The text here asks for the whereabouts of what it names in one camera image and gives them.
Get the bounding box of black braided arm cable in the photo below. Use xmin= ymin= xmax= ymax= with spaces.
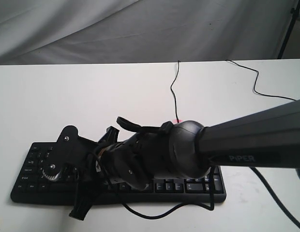
xmin=91 ymin=145 xmax=300 ymax=232

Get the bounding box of grey backdrop cloth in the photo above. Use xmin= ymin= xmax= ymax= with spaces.
xmin=0 ymin=0 xmax=298 ymax=65

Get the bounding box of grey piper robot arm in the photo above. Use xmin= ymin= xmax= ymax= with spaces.
xmin=70 ymin=100 xmax=300 ymax=220

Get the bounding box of black acer keyboard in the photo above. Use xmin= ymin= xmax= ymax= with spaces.
xmin=10 ymin=141 xmax=227 ymax=206

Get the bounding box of black keyboard cable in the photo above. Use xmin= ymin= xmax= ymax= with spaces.
xmin=170 ymin=60 xmax=180 ymax=121

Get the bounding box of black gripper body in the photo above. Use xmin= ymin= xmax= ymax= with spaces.
xmin=86 ymin=127 xmax=150 ymax=190

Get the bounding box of black tripod stand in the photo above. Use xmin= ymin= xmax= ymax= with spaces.
xmin=277 ymin=0 xmax=300 ymax=59

